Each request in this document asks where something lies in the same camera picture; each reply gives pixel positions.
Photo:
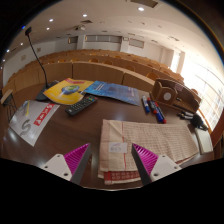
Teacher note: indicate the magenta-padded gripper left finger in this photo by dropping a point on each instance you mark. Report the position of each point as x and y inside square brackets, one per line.
[56, 165]

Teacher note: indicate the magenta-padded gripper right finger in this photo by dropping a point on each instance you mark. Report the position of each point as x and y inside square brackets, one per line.
[163, 166]

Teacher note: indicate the beige checked towel red trim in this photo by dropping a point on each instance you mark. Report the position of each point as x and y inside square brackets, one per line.
[160, 136]

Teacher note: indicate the white paper notepad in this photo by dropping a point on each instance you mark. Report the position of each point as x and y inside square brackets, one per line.
[204, 141]

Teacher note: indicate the white and red magazine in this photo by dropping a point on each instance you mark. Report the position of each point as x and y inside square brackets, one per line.
[30, 123]

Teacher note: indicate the blue marker pen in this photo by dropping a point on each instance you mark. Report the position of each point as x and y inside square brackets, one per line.
[159, 116]
[146, 105]

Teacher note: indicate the red marker pen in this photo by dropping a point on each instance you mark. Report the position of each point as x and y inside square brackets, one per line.
[162, 113]
[152, 106]

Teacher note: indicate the black marker pen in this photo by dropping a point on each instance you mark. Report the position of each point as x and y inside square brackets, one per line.
[186, 113]
[184, 117]

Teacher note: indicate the black remote control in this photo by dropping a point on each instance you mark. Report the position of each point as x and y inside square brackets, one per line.
[80, 106]

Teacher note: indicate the yellow booklet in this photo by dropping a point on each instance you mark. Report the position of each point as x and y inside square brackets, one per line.
[63, 95]

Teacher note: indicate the black gooseneck desk microphone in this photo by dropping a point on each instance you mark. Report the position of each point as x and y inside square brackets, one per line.
[42, 96]

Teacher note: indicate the wooden desk organizer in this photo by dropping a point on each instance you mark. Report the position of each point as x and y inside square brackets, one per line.
[163, 93]

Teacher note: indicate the wooden topped metal stool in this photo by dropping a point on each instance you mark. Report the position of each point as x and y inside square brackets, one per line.
[6, 95]

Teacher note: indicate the blue booklet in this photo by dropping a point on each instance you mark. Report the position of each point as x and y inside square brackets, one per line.
[113, 90]

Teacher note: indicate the rows of wooden auditorium seats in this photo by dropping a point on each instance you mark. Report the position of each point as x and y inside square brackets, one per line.
[100, 71]

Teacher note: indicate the ceiling projector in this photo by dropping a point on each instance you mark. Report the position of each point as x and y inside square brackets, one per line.
[80, 27]

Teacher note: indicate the recessed ceiling lights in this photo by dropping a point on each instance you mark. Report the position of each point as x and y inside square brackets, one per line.
[141, 9]

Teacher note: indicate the ceiling air vent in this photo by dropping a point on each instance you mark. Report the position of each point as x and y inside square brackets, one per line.
[144, 2]

